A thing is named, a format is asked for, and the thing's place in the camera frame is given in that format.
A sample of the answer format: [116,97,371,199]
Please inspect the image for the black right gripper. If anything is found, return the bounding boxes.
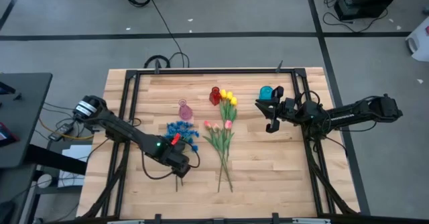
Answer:
[255,85,298,133]

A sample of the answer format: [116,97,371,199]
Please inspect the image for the blue artificial flower bunch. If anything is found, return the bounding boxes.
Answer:
[164,119,201,193]

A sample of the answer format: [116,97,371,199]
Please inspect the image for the yellow artificial tulip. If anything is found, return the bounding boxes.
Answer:
[227,96,239,161]
[219,89,232,161]
[226,91,235,161]

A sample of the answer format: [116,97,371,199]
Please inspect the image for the pink artificial tulip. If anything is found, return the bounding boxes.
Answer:
[219,119,234,193]
[212,123,234,193]
[203,120,229,193]

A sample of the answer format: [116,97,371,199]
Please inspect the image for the teal glass vase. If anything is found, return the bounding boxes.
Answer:
[259,85,274,101]

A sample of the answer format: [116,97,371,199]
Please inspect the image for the pink glass vase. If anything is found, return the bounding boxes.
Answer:
[178,98,194,123]

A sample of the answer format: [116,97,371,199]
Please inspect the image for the red glass vase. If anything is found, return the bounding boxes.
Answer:
[208,86,222,107]

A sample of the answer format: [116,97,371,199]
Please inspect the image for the white paper sheet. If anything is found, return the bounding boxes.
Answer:
[57,144,88,188]

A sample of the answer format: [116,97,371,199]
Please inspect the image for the black power adapter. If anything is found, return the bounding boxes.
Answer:
[48,123,74,142]

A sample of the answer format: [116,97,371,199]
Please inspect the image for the grey side table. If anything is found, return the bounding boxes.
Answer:
[0,72,54,170]

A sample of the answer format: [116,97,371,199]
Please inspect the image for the white appliance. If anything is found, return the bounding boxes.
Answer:
[404,15,429,63]

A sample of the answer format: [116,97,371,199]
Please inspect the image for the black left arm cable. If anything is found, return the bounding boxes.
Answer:
[140,139,202,181]

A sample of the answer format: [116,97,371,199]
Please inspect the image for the black aluminium frame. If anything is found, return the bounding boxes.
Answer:
[78,60,361,224]

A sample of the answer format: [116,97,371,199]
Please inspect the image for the coiled black cable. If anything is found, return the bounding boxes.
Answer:
[143,52,190,69]

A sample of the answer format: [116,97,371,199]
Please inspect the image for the tangled black cables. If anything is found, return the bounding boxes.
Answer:
[322,0,389,34]

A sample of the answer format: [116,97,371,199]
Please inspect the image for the yellow cable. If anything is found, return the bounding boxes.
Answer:
[38,116,95,141]

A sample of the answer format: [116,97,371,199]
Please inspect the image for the black floor cable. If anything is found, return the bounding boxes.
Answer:
[125,0,186,68]

